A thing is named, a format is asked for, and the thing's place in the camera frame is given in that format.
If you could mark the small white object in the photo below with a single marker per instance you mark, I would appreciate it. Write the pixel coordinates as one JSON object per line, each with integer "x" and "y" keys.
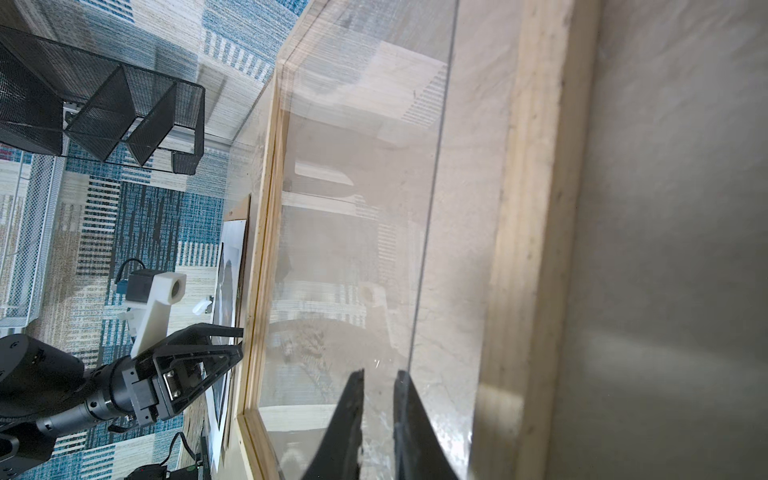
{"x": 204, "y": 306}

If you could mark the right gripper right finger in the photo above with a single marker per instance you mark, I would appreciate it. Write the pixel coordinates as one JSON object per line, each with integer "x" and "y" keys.
{"x": 418, "y": 454}

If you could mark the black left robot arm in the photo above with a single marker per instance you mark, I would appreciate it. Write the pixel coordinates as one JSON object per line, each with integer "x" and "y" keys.
{"x": 47, "y": 393}

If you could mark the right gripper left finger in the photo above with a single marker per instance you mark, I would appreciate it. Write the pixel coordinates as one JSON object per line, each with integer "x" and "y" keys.
{"x": 337, "y": 457}

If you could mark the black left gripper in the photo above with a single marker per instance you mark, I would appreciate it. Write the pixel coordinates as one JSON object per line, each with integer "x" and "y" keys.
{"x": 187, "y": 363}

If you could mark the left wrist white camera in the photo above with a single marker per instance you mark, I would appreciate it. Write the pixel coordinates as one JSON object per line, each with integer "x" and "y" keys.
{"x": 148, "y": 297}

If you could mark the brown cardboard backing board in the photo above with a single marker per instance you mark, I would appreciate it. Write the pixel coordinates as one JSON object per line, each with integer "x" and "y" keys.
{"x": 240, "y": 211}

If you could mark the light wooden picture frame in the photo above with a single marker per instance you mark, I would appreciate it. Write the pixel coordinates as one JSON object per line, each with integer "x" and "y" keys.
{"x": 529, "y": 282}

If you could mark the black wire mesh shelf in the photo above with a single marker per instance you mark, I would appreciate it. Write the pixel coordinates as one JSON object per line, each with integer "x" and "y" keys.
{"x": 52, "y": 92}

